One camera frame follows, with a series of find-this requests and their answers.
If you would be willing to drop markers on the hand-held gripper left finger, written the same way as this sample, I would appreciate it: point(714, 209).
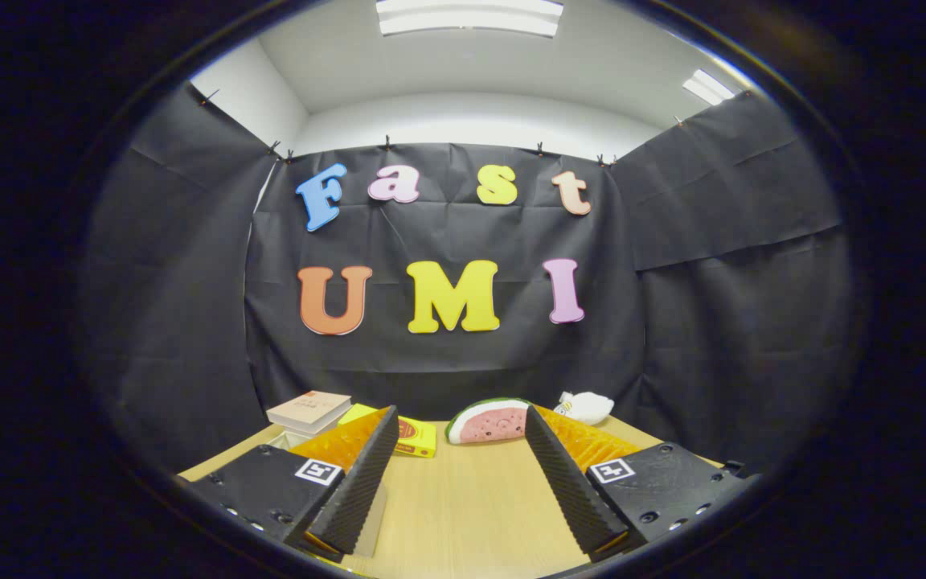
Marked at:
point(362, 482)

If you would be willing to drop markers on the beige book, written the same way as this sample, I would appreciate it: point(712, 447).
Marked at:
point(310, 406)

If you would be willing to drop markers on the watermelon slice plush toy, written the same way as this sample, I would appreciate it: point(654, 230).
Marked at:
point(487, 422)

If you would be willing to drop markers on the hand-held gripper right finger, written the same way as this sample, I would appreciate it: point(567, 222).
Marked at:
point(563, 482)

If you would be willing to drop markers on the black table clamp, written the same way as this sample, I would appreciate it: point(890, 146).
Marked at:
point(732, 466)

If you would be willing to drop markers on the white plush toy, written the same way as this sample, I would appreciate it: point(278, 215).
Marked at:
point(587, 408)

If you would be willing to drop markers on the small ceiling light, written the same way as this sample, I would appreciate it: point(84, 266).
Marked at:
point(708, 86)

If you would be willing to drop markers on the cream fabric storage box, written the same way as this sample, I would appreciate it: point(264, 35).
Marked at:
point(372, 523)

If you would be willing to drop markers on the long ceiling light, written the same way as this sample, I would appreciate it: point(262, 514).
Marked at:
point(471, 16)

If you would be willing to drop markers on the yellow book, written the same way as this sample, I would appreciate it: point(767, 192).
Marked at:
point(419, 438)

